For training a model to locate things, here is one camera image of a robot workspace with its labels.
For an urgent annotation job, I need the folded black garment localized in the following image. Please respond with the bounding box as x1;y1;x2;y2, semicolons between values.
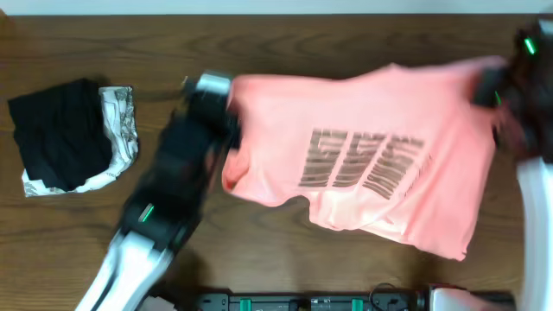
8;79;112;192

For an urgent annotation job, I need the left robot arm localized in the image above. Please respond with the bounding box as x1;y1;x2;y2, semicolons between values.
78;88;239;310

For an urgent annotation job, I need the pink printed t-shirt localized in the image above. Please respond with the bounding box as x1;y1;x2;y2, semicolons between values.
222;56;502;261

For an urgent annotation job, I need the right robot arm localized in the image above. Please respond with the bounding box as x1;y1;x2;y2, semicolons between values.
472;16;552;310

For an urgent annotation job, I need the white patterned folded garment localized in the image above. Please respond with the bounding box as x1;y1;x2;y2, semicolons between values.
22;86;139;197

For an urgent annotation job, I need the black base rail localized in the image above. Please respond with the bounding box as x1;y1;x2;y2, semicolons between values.
142;282;518;311

